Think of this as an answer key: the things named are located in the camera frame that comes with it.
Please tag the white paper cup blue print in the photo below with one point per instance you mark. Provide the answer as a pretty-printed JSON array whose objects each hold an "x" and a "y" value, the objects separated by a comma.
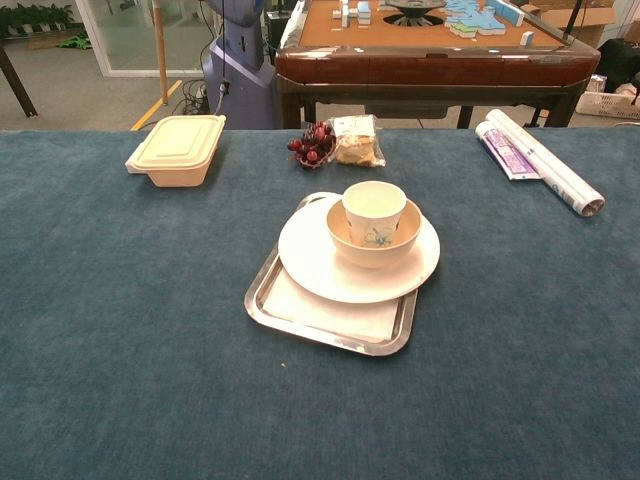
[{"x": 372, "y": 205}]

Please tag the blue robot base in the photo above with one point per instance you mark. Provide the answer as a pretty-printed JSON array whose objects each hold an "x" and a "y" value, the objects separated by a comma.
[{"x": 240, "y": 95}]

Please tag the white round plate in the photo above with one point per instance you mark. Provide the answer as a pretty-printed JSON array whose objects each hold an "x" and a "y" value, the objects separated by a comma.
[{"x": 310, "y": 260}]

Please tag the white paper tray liner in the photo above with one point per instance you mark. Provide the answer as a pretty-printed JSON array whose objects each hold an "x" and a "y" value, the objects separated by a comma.
[{"x": 325, "y": 315}]

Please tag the silver metal tray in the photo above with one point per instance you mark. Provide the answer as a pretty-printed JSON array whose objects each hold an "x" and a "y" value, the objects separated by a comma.
[{"x": 256, "y": 295}]

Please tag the red grape bunch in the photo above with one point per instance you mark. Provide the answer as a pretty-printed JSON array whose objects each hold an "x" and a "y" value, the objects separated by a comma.
[{"x": 312, "y": 145}]

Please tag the clear bag of snacks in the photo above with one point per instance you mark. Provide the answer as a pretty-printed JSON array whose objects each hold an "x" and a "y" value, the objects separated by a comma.
[{"x": 355, "y": 150}]

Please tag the beige lidded takeaway box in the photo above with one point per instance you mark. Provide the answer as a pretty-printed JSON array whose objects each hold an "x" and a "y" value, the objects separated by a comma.
[{"x": 175, "y": 145}]

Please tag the brown mahjong table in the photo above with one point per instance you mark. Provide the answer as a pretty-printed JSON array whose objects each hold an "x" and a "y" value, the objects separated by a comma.
[{"x": 425, "y": 67}]

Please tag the purple labelled flat package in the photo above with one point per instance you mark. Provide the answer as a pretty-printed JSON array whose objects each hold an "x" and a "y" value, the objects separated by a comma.
[{"x": 505, "y": 155}]

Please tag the blue felt table cloth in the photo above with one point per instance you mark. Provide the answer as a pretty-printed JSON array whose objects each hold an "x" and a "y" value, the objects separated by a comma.
[{"x": 100, "y": 300}]

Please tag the white blue mahjong tile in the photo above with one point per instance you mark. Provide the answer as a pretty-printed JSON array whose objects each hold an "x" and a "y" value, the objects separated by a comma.
[
  {"x": 526, "y": 38},
  {"x": 364, "y": 12}
]

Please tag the white framed glass partition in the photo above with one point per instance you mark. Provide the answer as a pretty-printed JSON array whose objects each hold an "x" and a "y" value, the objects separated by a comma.
[{"x": 150, "y": 73}]

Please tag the long white wrapped roll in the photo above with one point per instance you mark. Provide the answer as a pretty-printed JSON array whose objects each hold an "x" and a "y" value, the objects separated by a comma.
[{"x": 550, "y": 165}]

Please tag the wooden pole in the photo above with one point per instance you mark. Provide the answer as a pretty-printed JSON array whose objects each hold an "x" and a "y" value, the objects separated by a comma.
[{"x": 160, "y": 50}]

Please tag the blue mahjong tile pile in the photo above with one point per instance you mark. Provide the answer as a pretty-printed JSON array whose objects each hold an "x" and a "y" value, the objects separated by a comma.
[{"x": 475, "y": 20}]

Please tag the white plastic basket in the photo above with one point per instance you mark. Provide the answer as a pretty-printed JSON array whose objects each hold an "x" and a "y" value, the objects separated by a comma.
[{"x": 605, "y": 105}]

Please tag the black table leg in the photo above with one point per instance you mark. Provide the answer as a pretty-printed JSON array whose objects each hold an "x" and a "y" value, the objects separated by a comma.
[{"x": 17, "y": 87}]

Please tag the black bag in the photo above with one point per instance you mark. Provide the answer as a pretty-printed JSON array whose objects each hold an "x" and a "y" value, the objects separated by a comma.
[{"x": 620, "y": 60}]

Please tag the cardboard box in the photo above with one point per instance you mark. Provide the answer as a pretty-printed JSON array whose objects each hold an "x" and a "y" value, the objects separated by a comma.
[{"x": 595, "y": 20}]

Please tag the green potted plant row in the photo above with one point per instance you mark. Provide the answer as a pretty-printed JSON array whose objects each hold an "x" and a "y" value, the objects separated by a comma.
[{"x": 35, "y": 17}]

